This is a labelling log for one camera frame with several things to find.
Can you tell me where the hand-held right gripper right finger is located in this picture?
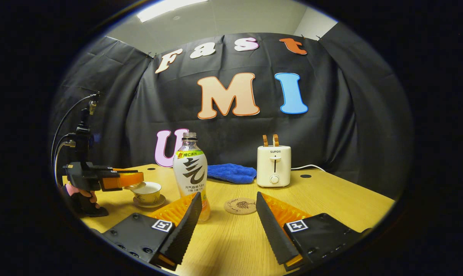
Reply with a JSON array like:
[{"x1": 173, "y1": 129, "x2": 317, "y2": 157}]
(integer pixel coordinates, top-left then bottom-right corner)
[{"x1": 256, "y1": 192, "x2": 364, "y2": 272}]

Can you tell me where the cream ceramic saucer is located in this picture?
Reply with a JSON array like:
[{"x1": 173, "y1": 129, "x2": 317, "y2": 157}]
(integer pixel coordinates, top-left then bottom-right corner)
[{"x1": 133, "y1": 195, "x2": 166, "y2": 209}]

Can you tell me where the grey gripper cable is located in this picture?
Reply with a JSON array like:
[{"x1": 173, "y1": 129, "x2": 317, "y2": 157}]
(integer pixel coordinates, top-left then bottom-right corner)
[{"x1": 54, "y1": 140, "x2": 77, "y2": 185}]

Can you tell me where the white toaster cable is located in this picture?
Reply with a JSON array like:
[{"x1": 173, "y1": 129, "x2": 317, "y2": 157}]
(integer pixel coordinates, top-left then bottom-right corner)
[{"x1": 291, "y1": 164, "x2": 327, "y2": 172}]

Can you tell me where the blue towel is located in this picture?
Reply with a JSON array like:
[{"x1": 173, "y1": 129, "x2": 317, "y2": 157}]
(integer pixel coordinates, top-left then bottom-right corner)
[{"x1": 207, "y1": 164, "x2": 257, "y2": 184}]

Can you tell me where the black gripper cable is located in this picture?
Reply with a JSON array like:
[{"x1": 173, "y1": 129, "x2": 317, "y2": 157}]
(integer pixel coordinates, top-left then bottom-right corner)
[{"x1": 51, "y1": 94, "x2": 98, "y2": 181}]

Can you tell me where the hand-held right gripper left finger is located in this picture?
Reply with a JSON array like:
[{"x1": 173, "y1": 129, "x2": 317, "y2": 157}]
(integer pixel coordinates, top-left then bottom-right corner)
[{"x1": 101, "y1": 192, "x2": 203, "y2": 271}]

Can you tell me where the black backdrop cloth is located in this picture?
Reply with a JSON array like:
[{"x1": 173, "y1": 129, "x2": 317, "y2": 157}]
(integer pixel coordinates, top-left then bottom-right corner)
[{"x1": 49, "y1": 21, "x2": 414, "y2": 200}]

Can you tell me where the round cork coaster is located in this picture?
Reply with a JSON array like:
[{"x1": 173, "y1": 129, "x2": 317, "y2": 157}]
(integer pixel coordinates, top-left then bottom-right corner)
[{"x1": 224, "y1": 197, "x2": 257, "y2": 215}]

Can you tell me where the clear labelled water bottle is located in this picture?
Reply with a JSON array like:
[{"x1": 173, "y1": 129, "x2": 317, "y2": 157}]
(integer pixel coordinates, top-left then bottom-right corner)
[{"x1": 173, "y1": 132, "x2": 211, "y2": 223}]

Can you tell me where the white toaster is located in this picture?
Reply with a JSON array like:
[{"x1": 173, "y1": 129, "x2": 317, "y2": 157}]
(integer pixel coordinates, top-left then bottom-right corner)
[{"x1": 257, "y1": 145, "x2": 292, "y2": 188}]

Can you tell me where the cream ceramic teacup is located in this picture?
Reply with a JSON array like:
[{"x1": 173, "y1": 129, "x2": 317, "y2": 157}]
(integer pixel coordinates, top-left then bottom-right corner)
[{"x1": 133, "y1": 182, "x2": 162, "y2": 204}]

